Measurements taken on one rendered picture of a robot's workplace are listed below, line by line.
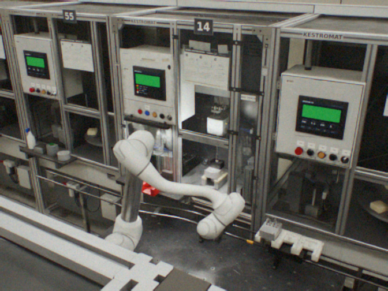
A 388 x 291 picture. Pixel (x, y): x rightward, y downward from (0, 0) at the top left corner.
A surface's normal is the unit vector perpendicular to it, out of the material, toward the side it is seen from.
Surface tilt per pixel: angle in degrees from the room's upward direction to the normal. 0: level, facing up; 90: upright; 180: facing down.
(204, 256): 0
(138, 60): 90
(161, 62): 90
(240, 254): 0
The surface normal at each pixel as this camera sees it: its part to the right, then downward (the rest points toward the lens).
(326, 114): -0.51, 0.35
